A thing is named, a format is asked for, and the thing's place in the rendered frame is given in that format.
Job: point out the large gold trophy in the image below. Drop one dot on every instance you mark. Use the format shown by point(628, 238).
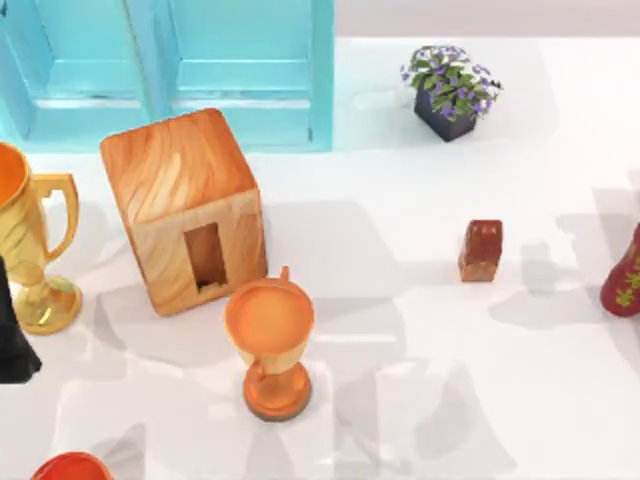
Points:
point(25, 240)

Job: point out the purple flowers in black pot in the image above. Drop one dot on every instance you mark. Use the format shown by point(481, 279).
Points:
point(450, 95)

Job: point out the small brown block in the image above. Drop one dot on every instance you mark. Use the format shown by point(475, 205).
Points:
point(481, 252)

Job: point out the red cup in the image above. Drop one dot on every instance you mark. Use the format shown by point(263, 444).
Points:
point(70, 467)

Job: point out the red vase with green print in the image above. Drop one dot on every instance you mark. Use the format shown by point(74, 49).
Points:
point(625, 290)

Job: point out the light blue rack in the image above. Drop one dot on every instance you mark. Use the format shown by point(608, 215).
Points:
point(240, 75)

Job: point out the wooden box with slot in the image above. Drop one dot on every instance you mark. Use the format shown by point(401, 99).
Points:
point(175, 170)

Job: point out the small orange trophy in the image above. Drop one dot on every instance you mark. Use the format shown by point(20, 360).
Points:
point(270, 320)

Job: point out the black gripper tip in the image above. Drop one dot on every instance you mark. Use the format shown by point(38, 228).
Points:
point(10, 340)

